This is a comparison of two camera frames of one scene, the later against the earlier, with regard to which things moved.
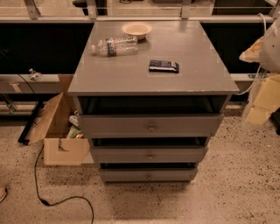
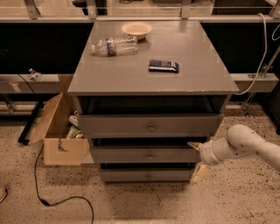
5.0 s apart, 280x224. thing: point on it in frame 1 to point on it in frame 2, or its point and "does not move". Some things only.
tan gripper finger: (252, 54) to (196, 144)
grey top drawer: (150, 125) does not move
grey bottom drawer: (149, 175) does not move
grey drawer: (148, 154) does not move
